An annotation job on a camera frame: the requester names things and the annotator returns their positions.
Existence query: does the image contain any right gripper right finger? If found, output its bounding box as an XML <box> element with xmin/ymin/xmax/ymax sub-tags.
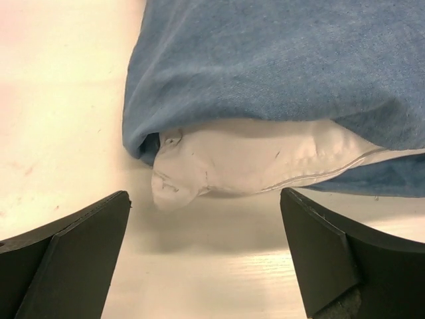
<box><xmin>280</xmin><ymin>189</ymin><xmax>424</xmax><ymax>318</ymax></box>

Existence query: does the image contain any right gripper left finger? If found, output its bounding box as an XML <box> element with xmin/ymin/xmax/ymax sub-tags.
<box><xmin>1</xmin><ymin>191</ymin><xmax>131</xmax><ymax>319</ymax></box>

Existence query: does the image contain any white pillow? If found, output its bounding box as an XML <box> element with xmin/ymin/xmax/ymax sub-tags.
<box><xmin>151</xmin><ymin>119</ymin><xmax>413</xmax><ymax>210</ymax></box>

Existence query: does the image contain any blue pillowcase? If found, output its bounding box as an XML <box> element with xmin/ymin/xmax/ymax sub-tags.
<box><xmin>123</xmin><ymin>1</ymin><xmax>424</xmax><ymax>197</ymax></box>

